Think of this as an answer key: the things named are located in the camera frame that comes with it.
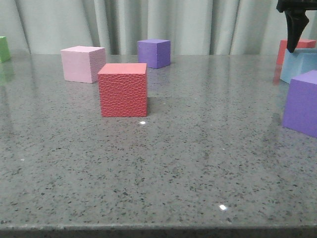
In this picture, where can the red foam block far right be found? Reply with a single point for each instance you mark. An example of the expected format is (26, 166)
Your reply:
(303, 43)

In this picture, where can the pink foam block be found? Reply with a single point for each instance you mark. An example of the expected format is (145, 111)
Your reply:
(82, 63)

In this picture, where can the purple foam block far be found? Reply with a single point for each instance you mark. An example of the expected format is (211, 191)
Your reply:
(156, 53)

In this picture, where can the purple foam block near right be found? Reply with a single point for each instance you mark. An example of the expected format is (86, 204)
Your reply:
(300, 113)

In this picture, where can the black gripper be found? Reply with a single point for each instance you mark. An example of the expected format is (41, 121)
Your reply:
(295, 12)

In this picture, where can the red textured foam block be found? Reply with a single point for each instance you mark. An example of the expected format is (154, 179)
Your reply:
(123, 89)

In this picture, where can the purple foam block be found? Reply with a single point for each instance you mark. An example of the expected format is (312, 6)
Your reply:
(156, 53)
(300, 113)

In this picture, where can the grey-green curtain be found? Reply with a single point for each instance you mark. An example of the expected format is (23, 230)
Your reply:
(194, 27)

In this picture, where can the light blue foam block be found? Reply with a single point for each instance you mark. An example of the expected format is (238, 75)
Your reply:
(298, 62)

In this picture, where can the green foam block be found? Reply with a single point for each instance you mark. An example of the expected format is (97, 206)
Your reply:
(4, 50)

